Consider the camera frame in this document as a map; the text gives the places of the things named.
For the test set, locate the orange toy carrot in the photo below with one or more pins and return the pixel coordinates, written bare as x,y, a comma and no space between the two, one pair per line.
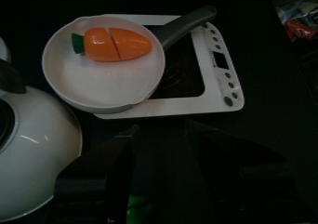
119,45

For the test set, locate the red plastic item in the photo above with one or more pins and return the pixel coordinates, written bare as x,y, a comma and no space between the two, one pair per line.
299,29

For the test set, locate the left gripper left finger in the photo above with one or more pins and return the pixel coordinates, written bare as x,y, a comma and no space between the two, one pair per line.
111,165

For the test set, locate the green toy vegetable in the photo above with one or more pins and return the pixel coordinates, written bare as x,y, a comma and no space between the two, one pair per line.
136,207

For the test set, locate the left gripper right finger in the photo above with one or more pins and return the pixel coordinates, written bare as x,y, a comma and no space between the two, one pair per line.
231,159

